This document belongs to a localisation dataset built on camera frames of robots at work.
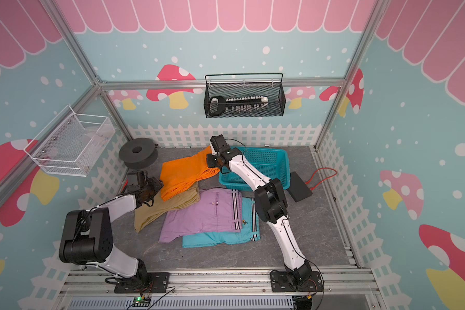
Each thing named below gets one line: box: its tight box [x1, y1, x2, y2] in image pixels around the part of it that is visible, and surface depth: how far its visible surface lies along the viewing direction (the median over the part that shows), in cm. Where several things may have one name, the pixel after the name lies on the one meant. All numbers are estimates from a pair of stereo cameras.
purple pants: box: [158, 187, 243, 243], surface depth 90 cm
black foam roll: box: [118, 137, 159, 170], surface depth 115 cm
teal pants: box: [182, 197, 261, 248], surface depth 85 cm
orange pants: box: [160, 145, 221, 203], surface depth 97 cm
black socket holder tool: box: [209, 95, 269, 117], surface depth 91 cm
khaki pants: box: [134, 181, 201, 233], surface depth 94 cm
